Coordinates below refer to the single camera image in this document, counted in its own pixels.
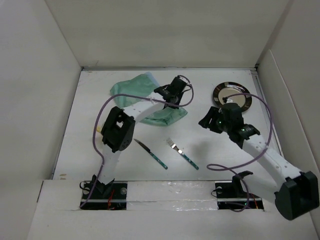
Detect fork with green handle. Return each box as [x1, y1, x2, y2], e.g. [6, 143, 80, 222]
[166, 138, 199, 170]

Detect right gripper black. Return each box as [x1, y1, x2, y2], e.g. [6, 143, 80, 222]
[198, 106, 231, 134]

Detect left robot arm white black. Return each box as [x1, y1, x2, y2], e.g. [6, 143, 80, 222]
[90, 75, 195, 199]

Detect knife with green handle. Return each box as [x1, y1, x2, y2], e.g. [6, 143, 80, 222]
[134, 138, 168, 170]

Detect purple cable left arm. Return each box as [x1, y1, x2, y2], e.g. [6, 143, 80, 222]
[79, 74, 195, 208]

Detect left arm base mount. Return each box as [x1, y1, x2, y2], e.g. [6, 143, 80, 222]
[79, 175, 128, 211]

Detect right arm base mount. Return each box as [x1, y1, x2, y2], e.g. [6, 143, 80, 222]
[211, 171, 265, 212]

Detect green patterned cloth placemat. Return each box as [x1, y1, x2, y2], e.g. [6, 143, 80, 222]
[110, 72, 188, 127]

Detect dark rimmed dinner plate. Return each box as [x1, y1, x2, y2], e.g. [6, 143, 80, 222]
[212, 81, 252, 112]

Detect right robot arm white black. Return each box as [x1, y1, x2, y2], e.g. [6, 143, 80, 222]
[199, 102, 320, 221]

